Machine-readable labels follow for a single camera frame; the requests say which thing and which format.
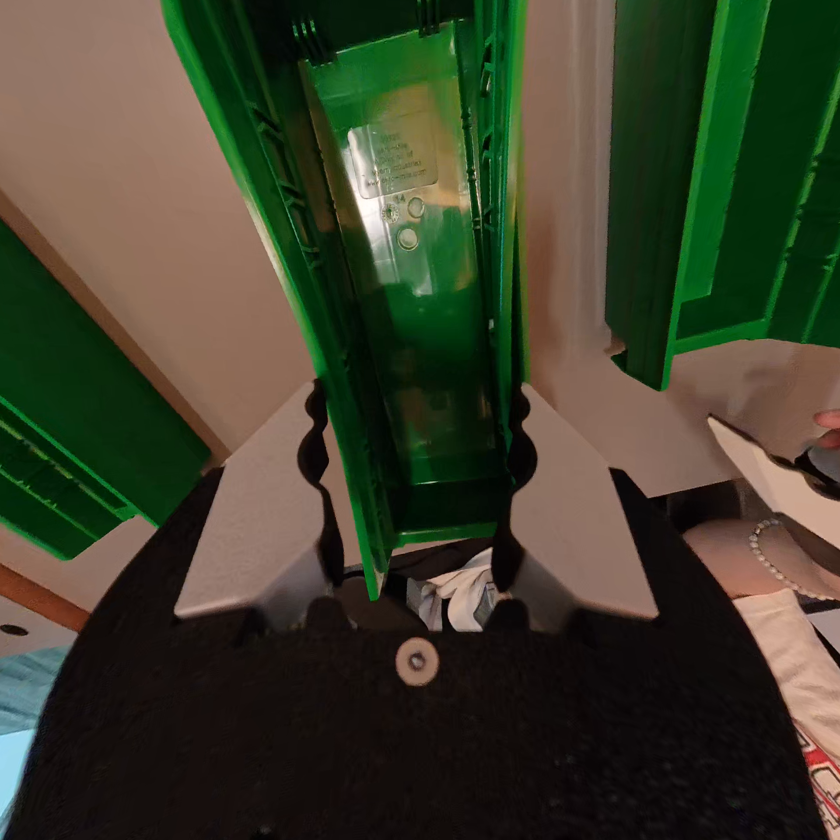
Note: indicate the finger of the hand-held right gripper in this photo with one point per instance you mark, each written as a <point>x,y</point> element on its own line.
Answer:
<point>774,489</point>

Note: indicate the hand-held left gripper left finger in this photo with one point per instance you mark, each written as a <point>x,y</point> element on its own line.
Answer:
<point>256,538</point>

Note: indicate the person's right forearm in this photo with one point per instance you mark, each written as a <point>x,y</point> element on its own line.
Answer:
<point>715,554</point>

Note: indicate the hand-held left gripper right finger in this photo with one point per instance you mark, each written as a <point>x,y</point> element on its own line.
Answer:
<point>577,538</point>

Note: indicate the green plastic bin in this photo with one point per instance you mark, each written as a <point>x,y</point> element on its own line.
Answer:
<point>656,197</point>
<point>79,394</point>
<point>420,295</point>

